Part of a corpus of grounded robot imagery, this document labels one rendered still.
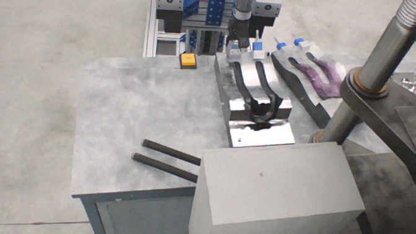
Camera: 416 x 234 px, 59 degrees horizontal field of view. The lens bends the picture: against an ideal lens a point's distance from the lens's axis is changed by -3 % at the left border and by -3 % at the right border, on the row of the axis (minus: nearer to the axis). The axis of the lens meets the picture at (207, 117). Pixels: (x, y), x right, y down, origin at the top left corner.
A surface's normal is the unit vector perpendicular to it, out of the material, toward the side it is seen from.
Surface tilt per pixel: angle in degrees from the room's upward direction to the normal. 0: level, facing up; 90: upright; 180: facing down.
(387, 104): 0
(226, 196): 0
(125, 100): 0
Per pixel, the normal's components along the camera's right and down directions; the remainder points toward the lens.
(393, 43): -0.66, 0.56
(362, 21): 0.11, -0.59
